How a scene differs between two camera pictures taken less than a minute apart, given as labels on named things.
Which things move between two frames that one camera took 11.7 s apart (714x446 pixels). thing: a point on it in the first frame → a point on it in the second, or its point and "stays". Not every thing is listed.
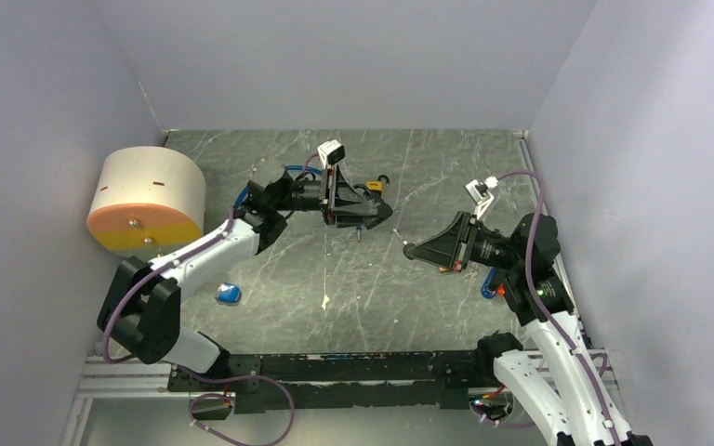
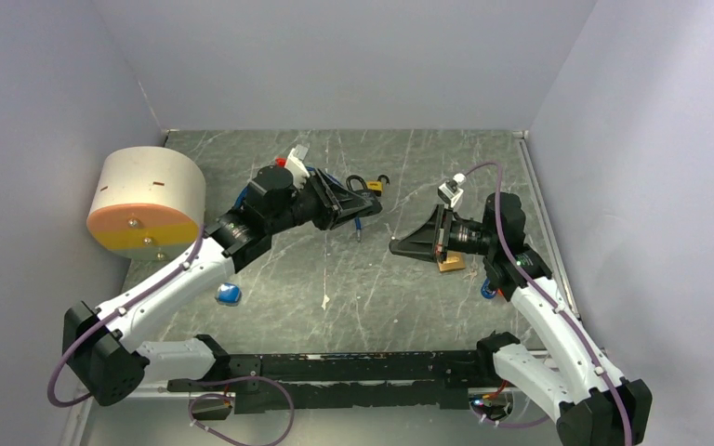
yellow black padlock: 376,185 stays
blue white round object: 229,295 stays
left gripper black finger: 384,212 → 366,207
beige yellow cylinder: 148,200 stays
